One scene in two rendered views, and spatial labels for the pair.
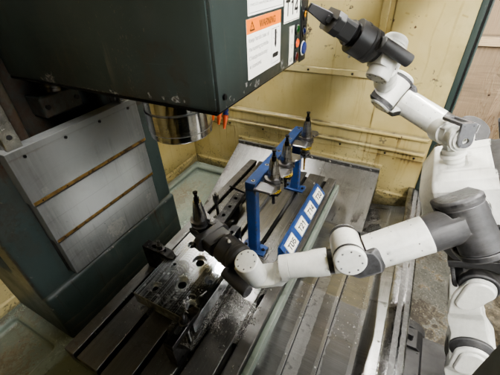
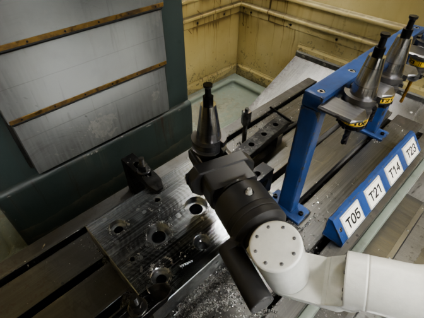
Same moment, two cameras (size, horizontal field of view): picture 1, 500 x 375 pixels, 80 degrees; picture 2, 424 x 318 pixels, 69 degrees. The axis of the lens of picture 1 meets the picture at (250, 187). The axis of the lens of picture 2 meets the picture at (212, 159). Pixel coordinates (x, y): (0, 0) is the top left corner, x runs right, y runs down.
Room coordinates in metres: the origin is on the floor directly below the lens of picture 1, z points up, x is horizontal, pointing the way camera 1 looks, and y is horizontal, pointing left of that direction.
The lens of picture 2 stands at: (0.31, 0.03, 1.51)
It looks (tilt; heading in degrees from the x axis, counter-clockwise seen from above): 43 degrees down; 17
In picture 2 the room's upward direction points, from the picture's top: straight up
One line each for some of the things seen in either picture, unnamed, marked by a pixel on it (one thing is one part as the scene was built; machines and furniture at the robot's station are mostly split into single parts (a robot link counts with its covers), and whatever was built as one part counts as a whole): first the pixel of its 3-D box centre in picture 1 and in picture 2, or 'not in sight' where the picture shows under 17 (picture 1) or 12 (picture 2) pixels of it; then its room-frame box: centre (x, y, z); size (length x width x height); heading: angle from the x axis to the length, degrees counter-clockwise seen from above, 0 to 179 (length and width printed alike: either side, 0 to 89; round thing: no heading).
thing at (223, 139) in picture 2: (200, 220); (209, 141); (0.71, 0.16, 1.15); 0.06 x 0.06 x 0.03
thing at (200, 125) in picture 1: (178, 108); not in sight; (0.71, 0.17, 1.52); 0.16 x 0.16 x 0.12
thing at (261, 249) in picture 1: (253, 220); (298, 164); (0.81, -0.01, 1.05); 0.10 x 0.05 x 0.30; 61
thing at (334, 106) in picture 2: (266, 188); (344, 111); (0.78, -0.05, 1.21); 0.07 x 0.05 x 0.01; 61
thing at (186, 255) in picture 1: (192, 276); (178, 225); (0.64, 0.21, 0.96); 0.29 x 0.23 x 0.05; 151
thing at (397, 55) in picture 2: (286, 152); (397, 54); (0.93, -0.14, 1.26); 0.04 x 0.04 x 0.07
